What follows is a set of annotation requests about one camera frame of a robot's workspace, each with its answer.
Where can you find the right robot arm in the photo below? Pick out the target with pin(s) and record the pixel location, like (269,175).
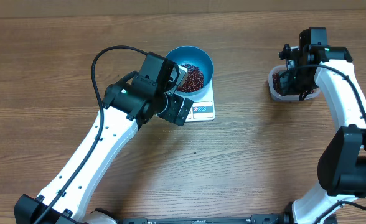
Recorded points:
(341,170)

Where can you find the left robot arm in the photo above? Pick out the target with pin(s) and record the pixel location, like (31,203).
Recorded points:
(127,105)

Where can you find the clear plastic container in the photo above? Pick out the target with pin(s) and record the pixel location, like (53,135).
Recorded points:
(273,93)

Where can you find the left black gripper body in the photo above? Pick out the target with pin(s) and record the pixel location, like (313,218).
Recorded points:
(170,112)

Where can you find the red beans in container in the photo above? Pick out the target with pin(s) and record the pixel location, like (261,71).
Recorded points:
(276,82)

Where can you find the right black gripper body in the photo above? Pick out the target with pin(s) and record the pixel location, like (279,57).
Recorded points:
(297,84)

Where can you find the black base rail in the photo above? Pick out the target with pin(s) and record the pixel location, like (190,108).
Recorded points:
(271,218)

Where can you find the blue bowl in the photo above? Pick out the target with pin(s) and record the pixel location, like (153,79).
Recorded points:
(194,56)

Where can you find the white digital kitchen scale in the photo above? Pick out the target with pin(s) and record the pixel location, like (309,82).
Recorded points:
(203,108)

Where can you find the red beans in bowl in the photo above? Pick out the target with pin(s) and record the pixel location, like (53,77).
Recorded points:
(194,81)

